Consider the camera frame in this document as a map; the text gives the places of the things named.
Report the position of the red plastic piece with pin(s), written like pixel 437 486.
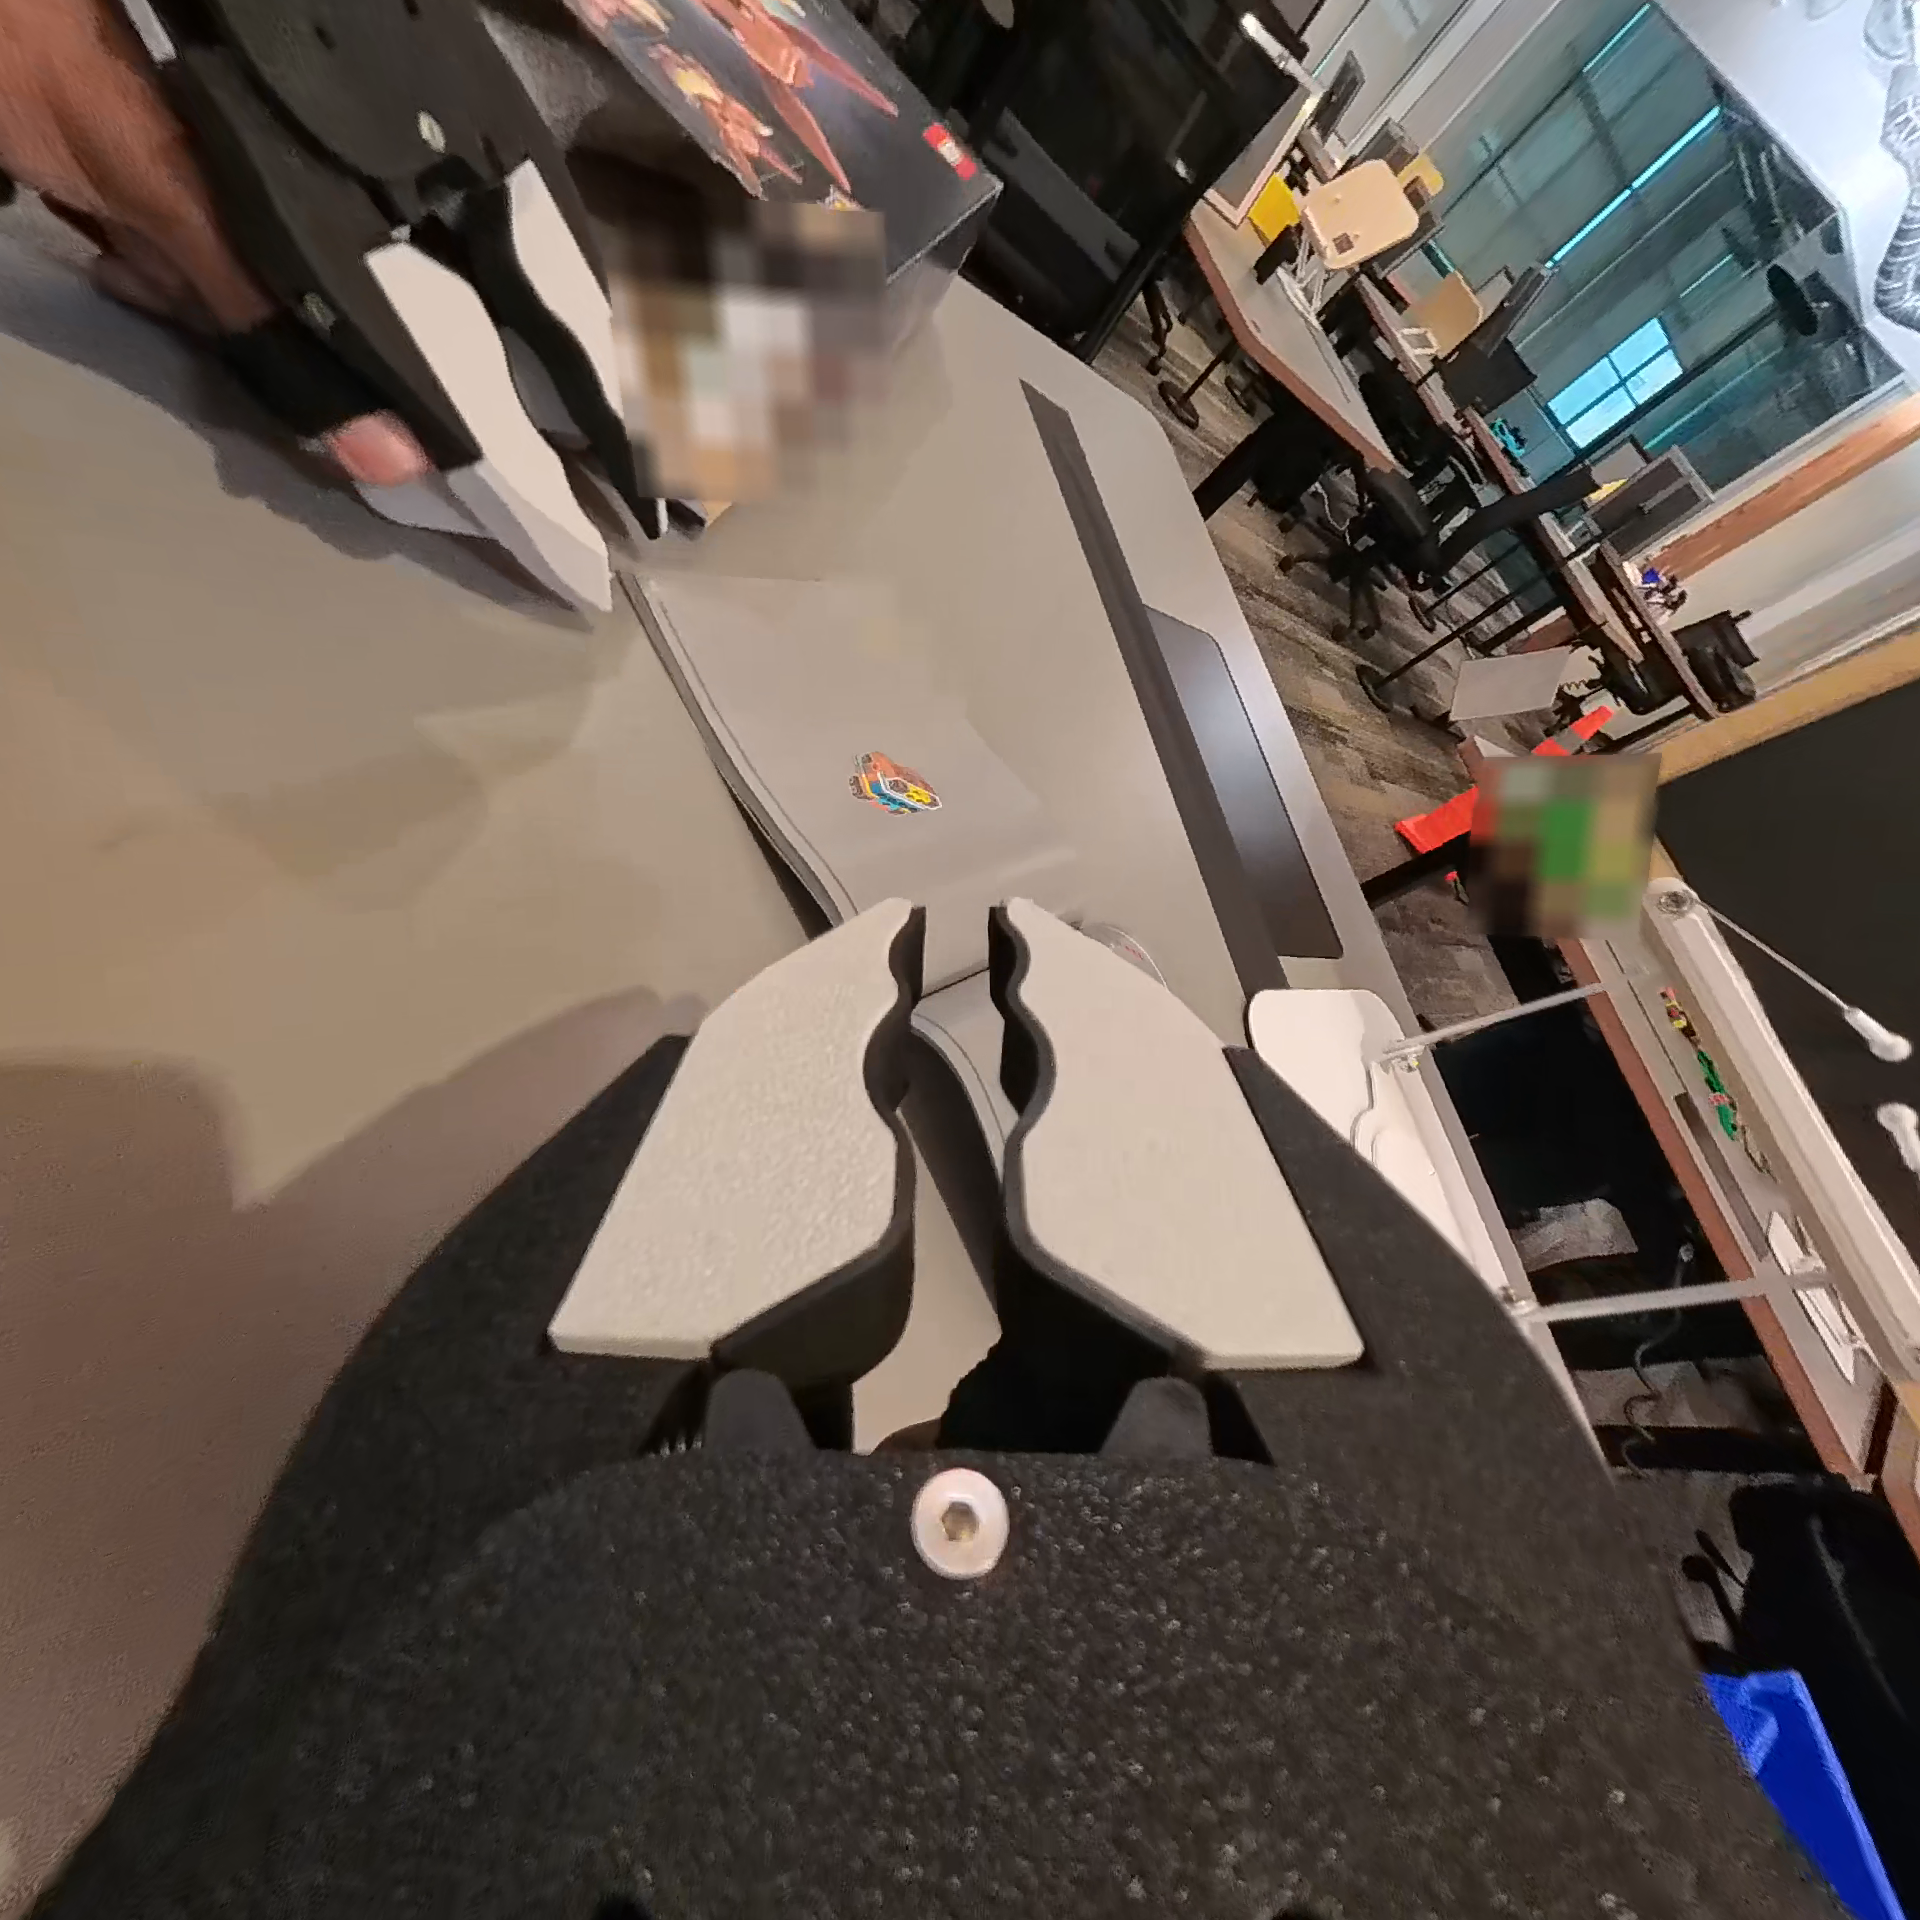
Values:
pixel 1432 823

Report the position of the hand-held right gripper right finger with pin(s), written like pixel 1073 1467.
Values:
pixel 1162 1186

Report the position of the blue plastic bin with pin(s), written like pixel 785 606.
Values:
pixel 1792 1786

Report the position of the white metal frame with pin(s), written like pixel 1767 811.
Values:
pixel 1755 1051

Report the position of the white rounded pad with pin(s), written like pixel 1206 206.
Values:
pixel 1320 1043

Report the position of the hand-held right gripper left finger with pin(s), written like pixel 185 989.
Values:
pixel 750 1155

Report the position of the pale wooden chair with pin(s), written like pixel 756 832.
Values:
pixel 1357 210

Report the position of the black office chair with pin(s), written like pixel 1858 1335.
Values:
pixel 1372 525
pixel 1709 660

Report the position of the dark toy brick set box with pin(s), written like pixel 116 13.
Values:
pixel 750 76

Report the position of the yellow chair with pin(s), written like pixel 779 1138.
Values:
pixel 1272 210

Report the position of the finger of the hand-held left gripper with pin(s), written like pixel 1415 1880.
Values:
pixel 479 405
pixel 562 264

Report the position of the grey desk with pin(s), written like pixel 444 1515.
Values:
pixel 299 751

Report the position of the person's left hand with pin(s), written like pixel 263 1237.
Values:
pixel 89 150

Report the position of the white flat board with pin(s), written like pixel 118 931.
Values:
pixel 1514 687

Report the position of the long wood-edged office desk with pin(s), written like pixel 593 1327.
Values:
pixel 1289 337

